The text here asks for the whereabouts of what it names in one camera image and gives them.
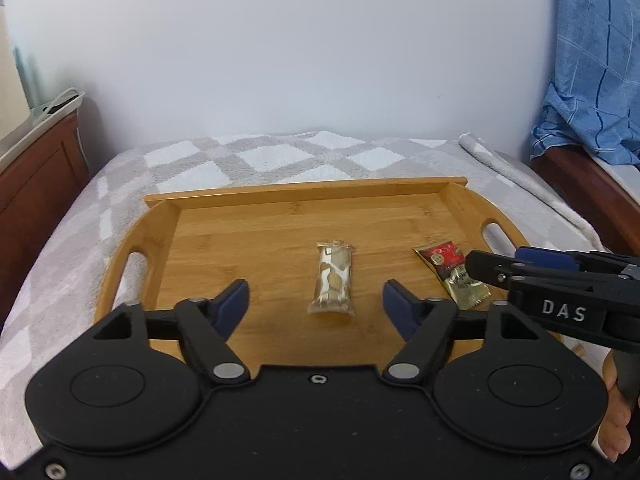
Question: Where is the rolled white towel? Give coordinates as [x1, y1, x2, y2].
[458, 132, 609, 254]

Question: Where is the red and gold snack packet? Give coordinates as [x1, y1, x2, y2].
[413, 241, 491, 310]

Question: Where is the beige snack packet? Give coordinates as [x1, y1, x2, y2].
[307, 240, 357, 319]

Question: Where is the white cable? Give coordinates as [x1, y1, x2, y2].
[41, 87, 81, 114]

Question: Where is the wooden bench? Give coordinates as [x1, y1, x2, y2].
[530, 147, 640, 261]

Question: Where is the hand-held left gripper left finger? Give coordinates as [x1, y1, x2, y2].
[92, 279, 251, 387]

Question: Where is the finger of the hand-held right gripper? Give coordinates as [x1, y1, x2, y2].
[514, 246, 640, 277]
[465, 250, 623, 295]

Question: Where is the person's right hand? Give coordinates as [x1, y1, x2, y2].
[597, 351, 640, 462]

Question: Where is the grey bench cushion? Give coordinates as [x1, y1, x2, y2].
[602, 157, 640, 182]

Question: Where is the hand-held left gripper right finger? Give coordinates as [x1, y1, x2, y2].
[382, 280, 547, 387]

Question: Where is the grey checkered blanket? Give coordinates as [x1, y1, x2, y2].
[0, 130, 615, 467]

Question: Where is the wooden tray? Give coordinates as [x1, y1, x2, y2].
[95, 176, 586, 378]

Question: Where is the blue checked cloth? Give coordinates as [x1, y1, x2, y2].
[530, 0, 640, 169]

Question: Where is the wooden cabinet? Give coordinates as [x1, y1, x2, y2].
[0, 97, 91, 332]

